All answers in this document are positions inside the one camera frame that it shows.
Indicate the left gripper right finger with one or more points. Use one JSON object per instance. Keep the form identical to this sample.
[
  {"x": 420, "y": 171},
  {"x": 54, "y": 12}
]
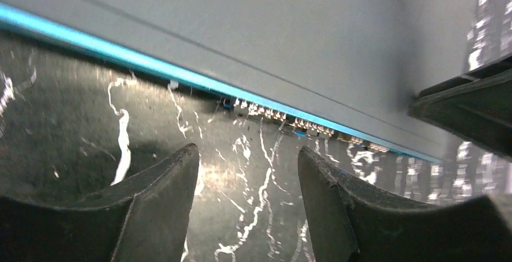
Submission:
[{"x": 352, "y": 220}]

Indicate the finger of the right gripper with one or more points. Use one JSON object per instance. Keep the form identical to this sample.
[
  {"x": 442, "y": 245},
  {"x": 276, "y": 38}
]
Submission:
[{"x": 475, "y": 106}]

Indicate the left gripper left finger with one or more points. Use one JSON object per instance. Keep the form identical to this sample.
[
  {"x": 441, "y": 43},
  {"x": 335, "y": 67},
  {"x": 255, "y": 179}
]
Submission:
[{"x": 142, "y": 218}]

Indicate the large dark network switch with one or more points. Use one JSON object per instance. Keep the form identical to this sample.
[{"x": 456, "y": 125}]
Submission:
[{"x": 352, "y": 65}]

